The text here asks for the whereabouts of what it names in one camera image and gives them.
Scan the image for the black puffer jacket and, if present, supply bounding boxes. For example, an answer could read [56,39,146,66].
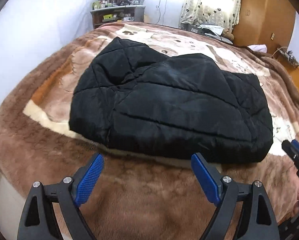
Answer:
[69,37,273,164]

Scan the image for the white pillow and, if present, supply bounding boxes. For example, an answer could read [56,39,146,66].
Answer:
[248,44,267,53]

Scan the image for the orange wooden wardrobe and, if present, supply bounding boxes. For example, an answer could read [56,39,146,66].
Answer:
[233,0,296,54]

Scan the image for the brown plush teddy bear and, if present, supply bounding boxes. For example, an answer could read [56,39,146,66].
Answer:
[221,29,234,42]

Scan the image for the black box under curtain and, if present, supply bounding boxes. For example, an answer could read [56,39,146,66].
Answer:
[181,23,208,35]

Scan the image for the heart pattern cream curtain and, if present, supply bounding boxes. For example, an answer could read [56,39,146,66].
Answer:
[179,0,241,32]

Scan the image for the dark wooden shelf unit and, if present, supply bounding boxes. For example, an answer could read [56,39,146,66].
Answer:
[90,5,138,29]

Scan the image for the cables on headboard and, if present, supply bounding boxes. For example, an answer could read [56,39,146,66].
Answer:
[272,45,299,67]

